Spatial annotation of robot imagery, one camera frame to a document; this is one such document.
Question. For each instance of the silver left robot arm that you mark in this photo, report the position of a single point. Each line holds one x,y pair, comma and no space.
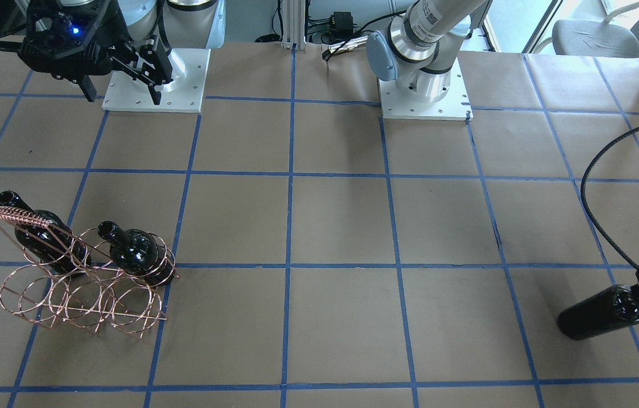
415,54

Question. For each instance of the copper wire wine basket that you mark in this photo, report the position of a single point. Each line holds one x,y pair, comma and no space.
97,294

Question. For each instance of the black power adapter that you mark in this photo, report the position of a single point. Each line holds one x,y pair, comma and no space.
341,22

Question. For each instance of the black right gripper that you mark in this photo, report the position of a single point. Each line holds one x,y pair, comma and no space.
117,35

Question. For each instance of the grey office chair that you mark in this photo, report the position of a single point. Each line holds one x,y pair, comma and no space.
594,38

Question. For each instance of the aluminium frame post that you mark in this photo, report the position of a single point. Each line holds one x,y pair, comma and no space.
293,24

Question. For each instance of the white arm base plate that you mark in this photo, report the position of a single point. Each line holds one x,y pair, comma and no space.
425,96
184,94

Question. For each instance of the dark glass wine bottle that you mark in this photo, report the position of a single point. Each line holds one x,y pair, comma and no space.
614,308

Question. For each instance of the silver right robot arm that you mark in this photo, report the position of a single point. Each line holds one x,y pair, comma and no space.
179,24

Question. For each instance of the dark bottle in basket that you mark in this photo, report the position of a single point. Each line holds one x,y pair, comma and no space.
137,253
51,246

